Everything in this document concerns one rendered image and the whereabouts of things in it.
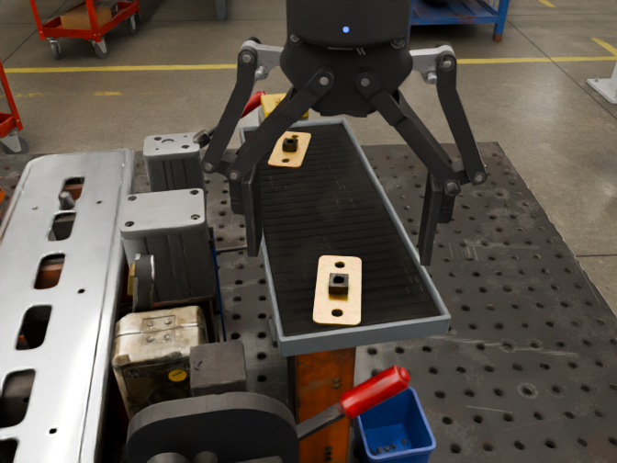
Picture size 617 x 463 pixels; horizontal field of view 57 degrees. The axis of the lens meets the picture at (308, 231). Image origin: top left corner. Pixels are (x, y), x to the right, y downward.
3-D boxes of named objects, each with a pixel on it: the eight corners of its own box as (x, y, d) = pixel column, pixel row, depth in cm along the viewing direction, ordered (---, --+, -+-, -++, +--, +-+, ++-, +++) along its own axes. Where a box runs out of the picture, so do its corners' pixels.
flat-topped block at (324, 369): (286, 430, 90) (276, 191, 63) (335, 422, 91) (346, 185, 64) (296, 490, 82) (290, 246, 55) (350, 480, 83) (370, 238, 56)
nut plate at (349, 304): (319, 257, 52) (319, 247, 51) (361, 259, 52) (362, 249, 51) (312, 324, 45) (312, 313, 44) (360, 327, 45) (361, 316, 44)
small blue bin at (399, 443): (347, 429, 90) (349, 394, 85) (407, 419, 91) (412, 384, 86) (364, 494, 81) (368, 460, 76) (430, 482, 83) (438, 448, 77)
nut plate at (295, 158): (282, 133, 72) (281, 124, 71) (311, 135, 71) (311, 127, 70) (267, 166, 65) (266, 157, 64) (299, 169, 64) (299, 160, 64)
